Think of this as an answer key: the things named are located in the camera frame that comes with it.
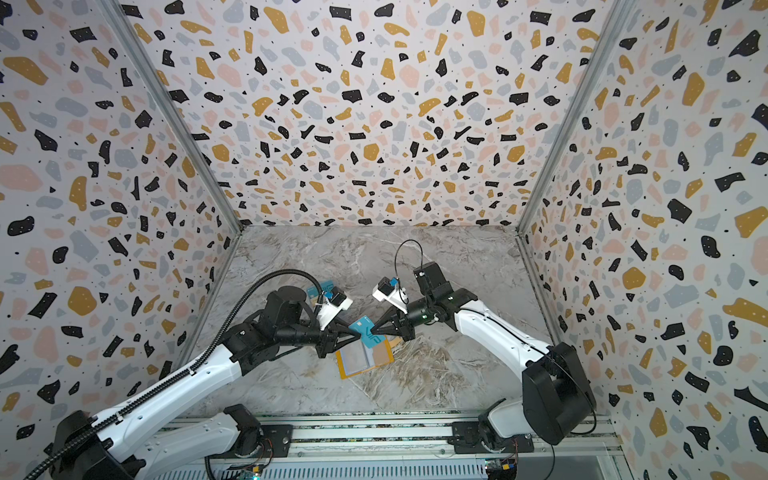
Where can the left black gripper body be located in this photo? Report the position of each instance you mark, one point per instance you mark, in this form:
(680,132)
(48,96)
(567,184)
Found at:
(316,336)

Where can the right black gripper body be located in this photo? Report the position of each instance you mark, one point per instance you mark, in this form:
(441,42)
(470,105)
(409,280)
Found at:
(398,318)

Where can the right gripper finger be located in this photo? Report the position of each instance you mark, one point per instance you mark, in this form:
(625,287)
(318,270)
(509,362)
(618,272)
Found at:
(403,331)
(388,321)

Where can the teal card from holder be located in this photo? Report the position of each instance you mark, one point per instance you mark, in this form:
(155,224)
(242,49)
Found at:
(364,326)

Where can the yellow leather card holder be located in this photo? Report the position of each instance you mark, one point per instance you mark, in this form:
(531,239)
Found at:
(355,359)

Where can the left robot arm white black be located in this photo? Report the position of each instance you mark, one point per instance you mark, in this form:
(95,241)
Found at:
(128,441)

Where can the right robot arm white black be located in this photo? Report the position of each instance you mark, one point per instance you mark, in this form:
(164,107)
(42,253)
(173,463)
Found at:
(555,393)

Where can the teal VIP card in stand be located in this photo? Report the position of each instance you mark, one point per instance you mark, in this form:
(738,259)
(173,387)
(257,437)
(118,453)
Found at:
(313,292)

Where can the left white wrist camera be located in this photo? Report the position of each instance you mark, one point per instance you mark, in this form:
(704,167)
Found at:
(333,302)

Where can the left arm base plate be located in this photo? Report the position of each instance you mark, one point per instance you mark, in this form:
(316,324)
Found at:
(271,441)

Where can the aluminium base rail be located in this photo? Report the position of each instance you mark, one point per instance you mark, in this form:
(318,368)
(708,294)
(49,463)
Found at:
(411,436)

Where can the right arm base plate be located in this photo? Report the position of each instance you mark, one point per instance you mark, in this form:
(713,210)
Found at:
(474,437)

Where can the white perforated cable duct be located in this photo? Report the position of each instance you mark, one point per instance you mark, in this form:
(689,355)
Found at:
(384,469)

